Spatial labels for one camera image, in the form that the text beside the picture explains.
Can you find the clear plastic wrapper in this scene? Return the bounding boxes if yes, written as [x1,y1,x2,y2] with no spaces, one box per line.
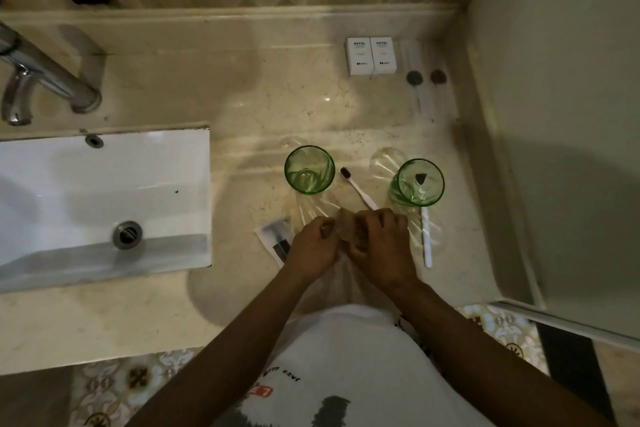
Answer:
[335,208,371,248]

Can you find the printed toothbrush package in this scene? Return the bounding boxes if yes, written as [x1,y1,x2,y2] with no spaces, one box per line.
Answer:
[253,216,297,268]

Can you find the person's right hand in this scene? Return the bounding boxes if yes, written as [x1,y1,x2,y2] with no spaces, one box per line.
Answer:
[346,208,419,293]

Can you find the white printed shirt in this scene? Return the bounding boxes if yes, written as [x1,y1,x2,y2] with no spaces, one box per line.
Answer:
[209,304,497,427]

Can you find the green glass cup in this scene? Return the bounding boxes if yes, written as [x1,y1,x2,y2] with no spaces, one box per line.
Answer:
[284,145,336,197]
[389,158,446,207]

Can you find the person's left forearm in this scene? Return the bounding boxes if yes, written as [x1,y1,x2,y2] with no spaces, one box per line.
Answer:
[124,264,321,427]

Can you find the chrome faucet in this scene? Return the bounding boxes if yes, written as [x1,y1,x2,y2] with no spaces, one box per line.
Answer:
[0,21,104,127]

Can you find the person's left hand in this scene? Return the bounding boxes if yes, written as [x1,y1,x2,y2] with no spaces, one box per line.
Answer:
[284,216,346,284]

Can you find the metal door rail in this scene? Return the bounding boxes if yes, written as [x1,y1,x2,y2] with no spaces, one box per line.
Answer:
[489,299,640,350]

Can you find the person's right forearm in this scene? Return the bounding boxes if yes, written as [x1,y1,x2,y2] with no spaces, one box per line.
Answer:
[387,278,617,427]

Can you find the white sink basin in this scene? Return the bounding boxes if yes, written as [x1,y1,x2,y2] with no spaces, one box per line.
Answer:
[0,127,214,293]

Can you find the white toothbrush with dark bristles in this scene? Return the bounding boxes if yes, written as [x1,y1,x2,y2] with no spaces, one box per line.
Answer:
[414,172,434,270]
[339,166,380,211]

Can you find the small white box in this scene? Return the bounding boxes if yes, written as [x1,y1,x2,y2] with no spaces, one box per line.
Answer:
[370,36,399,75]
[346,36,374,76]

